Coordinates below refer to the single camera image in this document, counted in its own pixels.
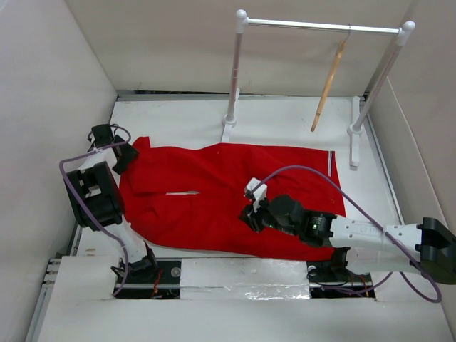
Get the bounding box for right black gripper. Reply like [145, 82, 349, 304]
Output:
[237, 195, 299, 237]

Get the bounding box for red trousers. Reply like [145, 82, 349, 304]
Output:
[120, 137, 346, 261]

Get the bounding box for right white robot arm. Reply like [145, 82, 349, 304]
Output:
[239, 195, 455, 285]

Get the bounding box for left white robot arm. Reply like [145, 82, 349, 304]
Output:
[59, 124, 159, 283]

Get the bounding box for wooden clothes hanger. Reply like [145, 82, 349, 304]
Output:
[311, 31, 351, 132]

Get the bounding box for silver taped foam strip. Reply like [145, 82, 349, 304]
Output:
[180, 257, 311, 301]

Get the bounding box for white clothes rack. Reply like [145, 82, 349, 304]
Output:
[221, 9, 416, 168]

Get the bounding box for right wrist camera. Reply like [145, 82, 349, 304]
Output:
[244, 177, 267, 212]

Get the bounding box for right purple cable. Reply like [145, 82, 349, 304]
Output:
[254, 165, 442, 304]

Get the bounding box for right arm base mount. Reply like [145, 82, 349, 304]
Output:
[306, 248, 375, 299]

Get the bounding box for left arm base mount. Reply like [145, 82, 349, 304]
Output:
[111, 258, 182, 300]

